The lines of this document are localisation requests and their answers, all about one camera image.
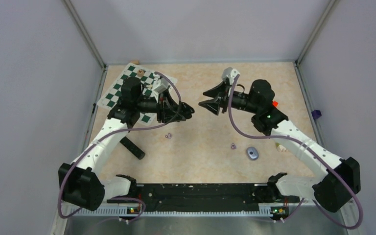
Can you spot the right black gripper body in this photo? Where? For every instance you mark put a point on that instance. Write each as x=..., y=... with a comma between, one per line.
x=224, y=102

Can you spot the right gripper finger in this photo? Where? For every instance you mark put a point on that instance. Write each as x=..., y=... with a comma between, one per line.
x=212, y=105
x=217, y=91

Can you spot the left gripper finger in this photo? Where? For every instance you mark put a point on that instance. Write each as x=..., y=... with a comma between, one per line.
x=178, y=117
x=180, y=105

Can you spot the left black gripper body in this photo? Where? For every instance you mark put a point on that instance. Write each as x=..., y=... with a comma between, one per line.
x=161, y=111

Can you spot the black earbud charging case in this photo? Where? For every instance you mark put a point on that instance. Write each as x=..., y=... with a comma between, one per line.
x=187, y=112

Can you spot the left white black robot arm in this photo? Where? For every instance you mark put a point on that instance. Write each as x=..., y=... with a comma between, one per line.
x=79, y=181

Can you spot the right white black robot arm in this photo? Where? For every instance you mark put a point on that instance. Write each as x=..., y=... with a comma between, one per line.
x=336, y=180

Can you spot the grey purple charging case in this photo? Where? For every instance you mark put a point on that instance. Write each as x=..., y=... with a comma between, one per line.
x=252, y=153

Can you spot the wooden chess piece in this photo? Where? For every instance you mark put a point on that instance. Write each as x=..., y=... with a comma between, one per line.
x=140, y=73

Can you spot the black cuboid bar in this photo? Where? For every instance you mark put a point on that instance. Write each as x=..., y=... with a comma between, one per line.
x=132, y=148

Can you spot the green white chessboard mat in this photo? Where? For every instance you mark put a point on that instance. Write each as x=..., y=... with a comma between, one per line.
x=130, y=99

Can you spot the wooden piece at corner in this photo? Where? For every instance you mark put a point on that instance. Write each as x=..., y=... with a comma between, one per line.
x=137, y=62

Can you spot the green white toy brick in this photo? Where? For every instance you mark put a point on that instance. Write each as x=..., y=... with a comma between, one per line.
x=280, y=148

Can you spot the purple object at edge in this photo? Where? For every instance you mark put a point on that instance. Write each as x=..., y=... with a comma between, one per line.
x=316, y=114

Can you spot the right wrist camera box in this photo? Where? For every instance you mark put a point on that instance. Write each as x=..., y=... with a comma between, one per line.
x=229, y=74

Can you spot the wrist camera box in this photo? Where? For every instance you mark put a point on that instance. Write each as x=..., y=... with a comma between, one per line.
x=229, y=74
x=160, y=85

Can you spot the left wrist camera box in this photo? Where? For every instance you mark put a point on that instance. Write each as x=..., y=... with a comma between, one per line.
x=160, y=85

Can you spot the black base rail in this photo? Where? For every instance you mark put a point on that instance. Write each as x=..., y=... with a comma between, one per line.
x=237, y=197

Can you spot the white perforated cable duct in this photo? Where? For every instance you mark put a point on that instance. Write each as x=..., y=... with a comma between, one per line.
x=124, y=211

